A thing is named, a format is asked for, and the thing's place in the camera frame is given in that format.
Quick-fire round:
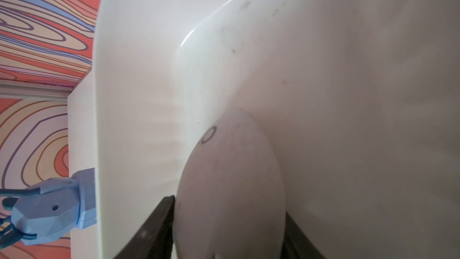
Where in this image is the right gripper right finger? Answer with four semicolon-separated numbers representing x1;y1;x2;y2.
280;213;325;259

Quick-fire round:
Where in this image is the white storage box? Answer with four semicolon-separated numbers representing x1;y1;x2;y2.
92;0;460;259

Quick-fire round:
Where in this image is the blue paw pen holder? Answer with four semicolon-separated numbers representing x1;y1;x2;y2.
1;168;97;249

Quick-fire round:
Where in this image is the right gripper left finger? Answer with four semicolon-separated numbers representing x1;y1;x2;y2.
115;195;175;259

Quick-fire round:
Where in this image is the grey computer mouse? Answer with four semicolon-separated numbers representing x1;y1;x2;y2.
173;109;286;259

